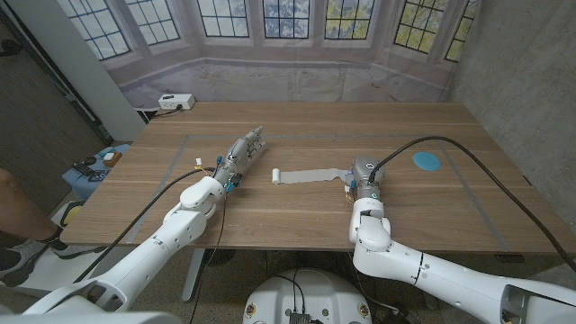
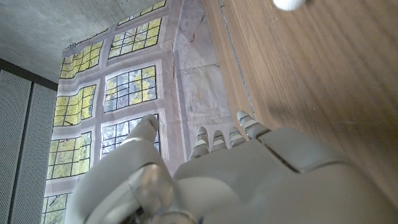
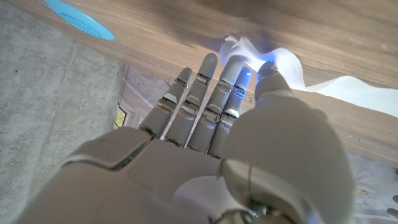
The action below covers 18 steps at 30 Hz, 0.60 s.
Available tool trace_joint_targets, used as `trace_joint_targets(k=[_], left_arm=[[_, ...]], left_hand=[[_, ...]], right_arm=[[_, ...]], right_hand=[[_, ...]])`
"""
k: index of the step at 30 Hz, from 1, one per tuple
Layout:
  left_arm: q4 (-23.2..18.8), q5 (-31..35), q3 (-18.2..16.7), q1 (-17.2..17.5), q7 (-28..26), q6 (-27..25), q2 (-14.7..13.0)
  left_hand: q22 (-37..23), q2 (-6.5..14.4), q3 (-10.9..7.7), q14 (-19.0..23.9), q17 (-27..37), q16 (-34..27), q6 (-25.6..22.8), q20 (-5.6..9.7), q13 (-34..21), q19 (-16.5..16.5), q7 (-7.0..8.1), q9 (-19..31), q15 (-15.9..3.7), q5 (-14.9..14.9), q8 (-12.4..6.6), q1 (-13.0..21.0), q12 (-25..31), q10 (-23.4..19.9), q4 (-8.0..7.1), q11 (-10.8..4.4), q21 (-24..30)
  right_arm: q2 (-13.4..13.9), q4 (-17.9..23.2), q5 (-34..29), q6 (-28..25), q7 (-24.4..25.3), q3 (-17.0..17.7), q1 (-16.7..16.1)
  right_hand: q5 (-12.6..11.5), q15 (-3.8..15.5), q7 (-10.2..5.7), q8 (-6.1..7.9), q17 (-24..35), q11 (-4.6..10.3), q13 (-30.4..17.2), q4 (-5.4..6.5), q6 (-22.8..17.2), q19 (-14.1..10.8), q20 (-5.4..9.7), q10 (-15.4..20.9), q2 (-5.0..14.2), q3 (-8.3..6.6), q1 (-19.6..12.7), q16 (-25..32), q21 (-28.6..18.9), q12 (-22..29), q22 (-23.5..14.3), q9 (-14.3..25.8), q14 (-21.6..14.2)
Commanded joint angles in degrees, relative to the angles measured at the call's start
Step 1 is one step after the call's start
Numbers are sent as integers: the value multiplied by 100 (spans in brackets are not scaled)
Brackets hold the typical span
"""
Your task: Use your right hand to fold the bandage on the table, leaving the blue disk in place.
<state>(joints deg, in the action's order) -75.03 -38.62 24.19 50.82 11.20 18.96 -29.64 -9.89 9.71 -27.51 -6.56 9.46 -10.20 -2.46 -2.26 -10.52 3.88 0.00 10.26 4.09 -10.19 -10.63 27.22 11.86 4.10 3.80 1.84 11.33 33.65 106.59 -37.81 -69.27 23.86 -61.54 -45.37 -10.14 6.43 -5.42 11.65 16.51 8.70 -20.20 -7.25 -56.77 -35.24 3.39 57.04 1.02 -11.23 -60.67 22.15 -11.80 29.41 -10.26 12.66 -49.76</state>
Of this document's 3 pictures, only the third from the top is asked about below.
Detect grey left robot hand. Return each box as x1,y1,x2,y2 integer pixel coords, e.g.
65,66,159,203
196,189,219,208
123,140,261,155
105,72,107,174
386,194,398,220

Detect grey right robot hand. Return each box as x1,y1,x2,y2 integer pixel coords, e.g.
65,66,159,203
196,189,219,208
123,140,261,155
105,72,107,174
14,52,357,224

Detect white gauze bandage strip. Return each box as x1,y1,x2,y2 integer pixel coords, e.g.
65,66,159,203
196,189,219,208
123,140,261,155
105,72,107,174
219,35,398,119

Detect blue disk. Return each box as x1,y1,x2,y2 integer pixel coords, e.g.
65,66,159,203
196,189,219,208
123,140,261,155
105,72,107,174
44,0,116,41

